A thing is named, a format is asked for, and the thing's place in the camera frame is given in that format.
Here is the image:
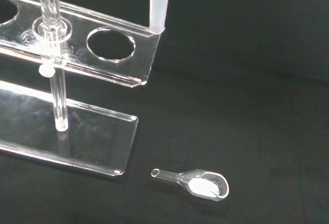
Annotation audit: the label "clear acrylic funnel stand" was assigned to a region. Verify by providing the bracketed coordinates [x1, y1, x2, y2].
[0, 0, 161, 177]

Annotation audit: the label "glass weighing funnel with powder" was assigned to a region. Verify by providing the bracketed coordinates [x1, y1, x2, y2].
[150, 167, 229, 202]

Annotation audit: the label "black bench cloth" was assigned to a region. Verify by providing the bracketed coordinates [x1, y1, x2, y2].
[0, 0, 329, 224]

